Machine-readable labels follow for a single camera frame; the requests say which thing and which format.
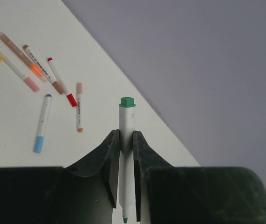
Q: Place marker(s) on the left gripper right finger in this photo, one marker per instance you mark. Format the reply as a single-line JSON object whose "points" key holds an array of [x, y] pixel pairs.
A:
{"points": [[152, 184]]}

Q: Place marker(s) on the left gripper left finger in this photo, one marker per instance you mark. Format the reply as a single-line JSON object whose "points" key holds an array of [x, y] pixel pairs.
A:
{"points": [[90, 185]]}

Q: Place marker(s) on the green marker pen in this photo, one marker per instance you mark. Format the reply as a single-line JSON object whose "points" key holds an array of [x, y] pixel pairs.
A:
{"points": [[127, 110]]}

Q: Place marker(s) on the blue marker pen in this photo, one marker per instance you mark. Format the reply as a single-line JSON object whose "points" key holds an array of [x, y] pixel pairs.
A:
{"points": [[42, 123]]}

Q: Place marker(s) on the peach orange marker pen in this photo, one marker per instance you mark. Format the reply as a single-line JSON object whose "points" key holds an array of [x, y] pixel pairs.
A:
{"points": [[79, 95]]}

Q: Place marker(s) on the red marker pen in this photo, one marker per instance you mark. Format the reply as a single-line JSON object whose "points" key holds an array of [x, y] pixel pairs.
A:
{"points": [[59, 78]]}

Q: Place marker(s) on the pink marker pen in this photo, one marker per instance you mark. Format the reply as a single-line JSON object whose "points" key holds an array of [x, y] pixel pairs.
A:
{"points": [[18, 71]]}

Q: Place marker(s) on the tan orange highlighter pen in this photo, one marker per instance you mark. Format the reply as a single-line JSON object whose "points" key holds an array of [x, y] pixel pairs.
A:
{"points": [[25, 59]]}

